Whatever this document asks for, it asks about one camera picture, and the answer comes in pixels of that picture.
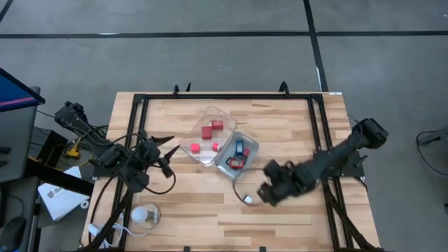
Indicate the grey chair base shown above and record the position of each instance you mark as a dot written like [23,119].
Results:
[435,134]

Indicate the red eraser block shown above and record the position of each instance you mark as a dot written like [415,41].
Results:
[246,152]

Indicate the grey translucent plastic container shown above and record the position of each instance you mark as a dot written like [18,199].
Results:
[224,168]

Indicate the white light bulb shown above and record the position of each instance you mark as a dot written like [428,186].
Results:
[139,214]

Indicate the clear round disc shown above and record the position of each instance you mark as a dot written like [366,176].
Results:
[154,216]

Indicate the red rectangular box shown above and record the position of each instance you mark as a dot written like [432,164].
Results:
[206,132]

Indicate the grey desk cabinet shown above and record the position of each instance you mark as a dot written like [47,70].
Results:
[17,140]

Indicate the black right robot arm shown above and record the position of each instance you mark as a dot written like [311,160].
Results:
[336,157]

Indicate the black box stand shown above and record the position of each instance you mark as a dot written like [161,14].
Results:
[50,150]

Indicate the white and black small cube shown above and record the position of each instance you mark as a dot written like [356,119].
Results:
[247,199]

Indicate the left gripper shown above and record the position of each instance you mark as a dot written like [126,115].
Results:
[150,152]

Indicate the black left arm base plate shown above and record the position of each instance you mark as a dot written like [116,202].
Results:
[101,172]

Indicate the red block with black pin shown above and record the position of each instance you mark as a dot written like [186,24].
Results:
[217,124]

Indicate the yellow connector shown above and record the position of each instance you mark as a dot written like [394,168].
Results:
[73,151]

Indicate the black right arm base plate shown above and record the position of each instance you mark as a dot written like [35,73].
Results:
[350,171]

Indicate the small red digital device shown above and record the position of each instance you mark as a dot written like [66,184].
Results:
[235,163]

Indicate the red and white small item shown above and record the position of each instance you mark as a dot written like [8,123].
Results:
[216,147]

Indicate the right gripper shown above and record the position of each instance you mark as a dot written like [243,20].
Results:
[285,180]

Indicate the blue screen monitor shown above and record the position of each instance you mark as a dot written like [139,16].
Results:
[15,92]

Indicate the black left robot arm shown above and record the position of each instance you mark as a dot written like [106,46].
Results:
[101,148]

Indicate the small red cube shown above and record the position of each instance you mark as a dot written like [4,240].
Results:
[195,148]

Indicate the white printed paper bag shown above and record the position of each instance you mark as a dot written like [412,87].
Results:
[61,197]

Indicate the clear plastic container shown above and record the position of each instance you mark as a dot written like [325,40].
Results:
[204,152]

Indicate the black diagonal beam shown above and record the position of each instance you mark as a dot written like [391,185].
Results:
[59,178]

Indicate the small blue digital device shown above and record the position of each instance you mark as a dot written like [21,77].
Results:
[239,147]

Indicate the black metal table frame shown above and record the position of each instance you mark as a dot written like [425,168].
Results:
[227,96]

